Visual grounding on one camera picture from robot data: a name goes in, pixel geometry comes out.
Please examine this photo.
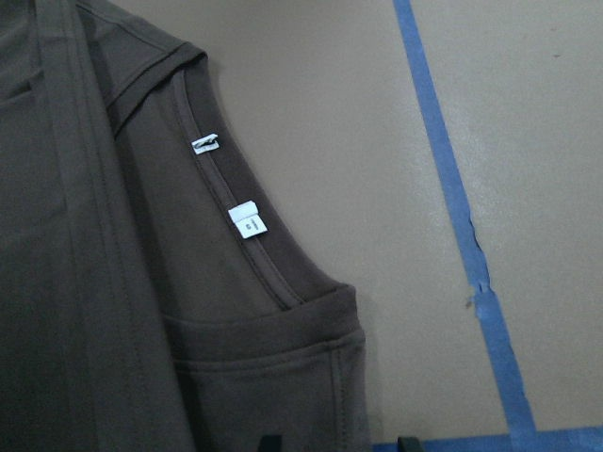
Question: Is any brown t-shirt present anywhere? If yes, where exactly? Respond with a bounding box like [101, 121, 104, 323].
[1, 1, 371, 451]

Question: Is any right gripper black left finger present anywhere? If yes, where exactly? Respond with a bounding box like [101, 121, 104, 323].
[257, 435, 282, 452]

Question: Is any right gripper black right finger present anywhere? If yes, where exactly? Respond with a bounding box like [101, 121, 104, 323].
[397, 436, 423, 452]

